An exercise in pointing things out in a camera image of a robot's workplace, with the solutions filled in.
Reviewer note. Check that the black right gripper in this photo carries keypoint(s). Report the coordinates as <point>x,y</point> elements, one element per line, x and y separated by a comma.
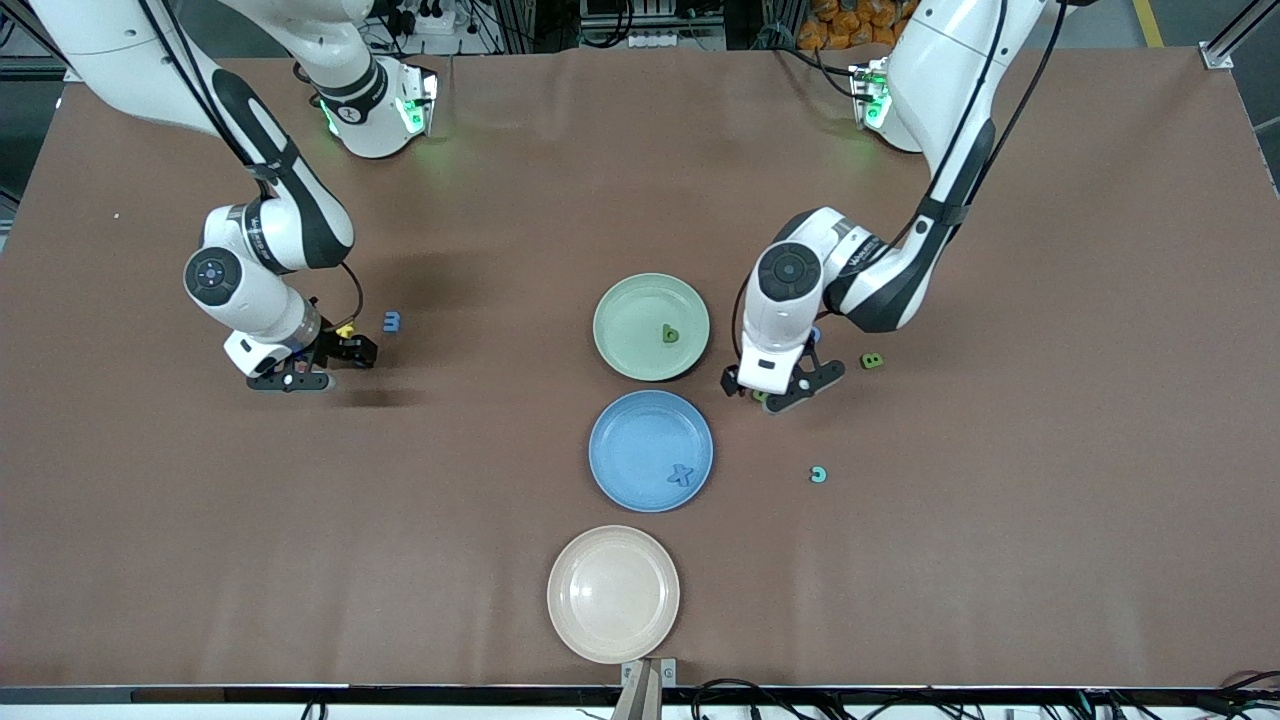
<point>331,345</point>

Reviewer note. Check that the blue foam letter m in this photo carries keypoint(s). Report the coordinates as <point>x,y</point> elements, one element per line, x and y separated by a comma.
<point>392,321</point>

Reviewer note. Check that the blue foam letter x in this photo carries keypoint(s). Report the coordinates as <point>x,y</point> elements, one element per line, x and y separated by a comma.
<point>681,475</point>

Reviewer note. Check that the green foam letter B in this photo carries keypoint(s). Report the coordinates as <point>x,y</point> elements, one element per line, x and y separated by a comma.
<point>872,360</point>

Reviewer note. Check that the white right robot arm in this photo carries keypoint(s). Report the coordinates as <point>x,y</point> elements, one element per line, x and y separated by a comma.
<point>250,290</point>

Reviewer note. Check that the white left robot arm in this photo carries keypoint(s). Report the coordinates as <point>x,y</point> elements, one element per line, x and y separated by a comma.
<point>790,310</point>

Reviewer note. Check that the light green plate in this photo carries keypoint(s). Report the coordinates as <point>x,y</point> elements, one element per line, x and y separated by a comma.
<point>640,330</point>

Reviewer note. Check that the blue plate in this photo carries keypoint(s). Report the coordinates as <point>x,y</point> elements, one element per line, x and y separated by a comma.
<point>640,440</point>

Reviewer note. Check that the beige plate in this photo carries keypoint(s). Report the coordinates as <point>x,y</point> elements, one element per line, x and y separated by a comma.
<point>613,594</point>

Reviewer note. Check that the power strip with plugs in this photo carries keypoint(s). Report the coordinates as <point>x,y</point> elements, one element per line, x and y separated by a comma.
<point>430,20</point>

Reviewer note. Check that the brown table cover sheet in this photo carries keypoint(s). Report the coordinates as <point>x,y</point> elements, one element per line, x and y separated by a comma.
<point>1000,600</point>

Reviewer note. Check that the white power strip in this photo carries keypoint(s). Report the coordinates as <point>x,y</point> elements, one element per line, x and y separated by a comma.
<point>660,40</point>

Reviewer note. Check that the orange packaged goods pile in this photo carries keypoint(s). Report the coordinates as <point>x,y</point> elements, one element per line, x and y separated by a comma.
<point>840,25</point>

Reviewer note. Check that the grey metal table bracket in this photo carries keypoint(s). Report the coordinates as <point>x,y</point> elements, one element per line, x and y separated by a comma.
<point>667,672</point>

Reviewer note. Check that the black table edge rail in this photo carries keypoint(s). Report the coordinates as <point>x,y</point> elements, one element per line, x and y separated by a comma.
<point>400,694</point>

